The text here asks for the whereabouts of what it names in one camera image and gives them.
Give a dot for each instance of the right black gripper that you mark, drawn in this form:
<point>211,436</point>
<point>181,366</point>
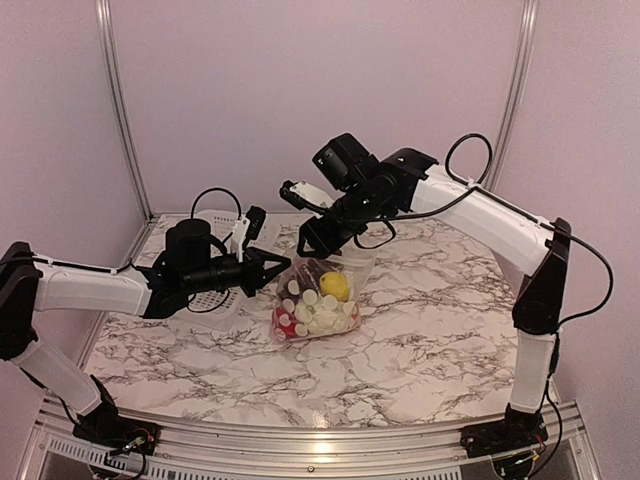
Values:
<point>315,240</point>

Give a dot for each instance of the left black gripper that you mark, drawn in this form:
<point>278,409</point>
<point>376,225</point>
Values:
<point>255,276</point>

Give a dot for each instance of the dark red grape bunch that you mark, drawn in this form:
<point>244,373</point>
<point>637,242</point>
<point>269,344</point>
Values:
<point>305,274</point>

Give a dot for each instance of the red bell pepper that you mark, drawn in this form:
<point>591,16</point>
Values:
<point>283,324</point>

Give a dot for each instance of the yellow banana piece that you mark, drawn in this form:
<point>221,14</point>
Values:
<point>335,284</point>

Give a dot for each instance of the clear zip top bag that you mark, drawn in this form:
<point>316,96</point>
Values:
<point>357,267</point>

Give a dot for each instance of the white cauliflower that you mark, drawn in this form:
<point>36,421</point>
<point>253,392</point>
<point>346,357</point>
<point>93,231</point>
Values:
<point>326,317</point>

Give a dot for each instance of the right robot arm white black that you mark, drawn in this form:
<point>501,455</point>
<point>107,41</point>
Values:
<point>412,185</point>

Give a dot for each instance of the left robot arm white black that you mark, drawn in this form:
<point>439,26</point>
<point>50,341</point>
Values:
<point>31,284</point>

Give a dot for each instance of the white plastic basket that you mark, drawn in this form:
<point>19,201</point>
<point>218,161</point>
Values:
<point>217,309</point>

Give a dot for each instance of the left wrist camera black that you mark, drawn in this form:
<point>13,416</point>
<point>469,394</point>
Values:
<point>187,244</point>

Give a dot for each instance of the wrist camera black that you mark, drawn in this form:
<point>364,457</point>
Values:
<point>187,244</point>
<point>345,162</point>

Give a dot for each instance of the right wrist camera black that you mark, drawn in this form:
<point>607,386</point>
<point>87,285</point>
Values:
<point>345,162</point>

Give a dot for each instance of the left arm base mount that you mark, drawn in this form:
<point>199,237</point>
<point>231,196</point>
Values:
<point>105,426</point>

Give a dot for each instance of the front aluminium rail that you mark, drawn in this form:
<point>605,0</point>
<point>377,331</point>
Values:
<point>191,449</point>

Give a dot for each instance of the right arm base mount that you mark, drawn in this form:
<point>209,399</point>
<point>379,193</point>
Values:
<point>514,431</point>

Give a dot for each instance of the left aluminium frame post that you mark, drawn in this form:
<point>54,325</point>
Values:
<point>108,45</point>

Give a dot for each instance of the aluminium frame post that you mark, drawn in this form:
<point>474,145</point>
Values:
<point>515,93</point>
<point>108,45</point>

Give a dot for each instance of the right aluminium frame post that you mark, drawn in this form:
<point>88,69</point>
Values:
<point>515,93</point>

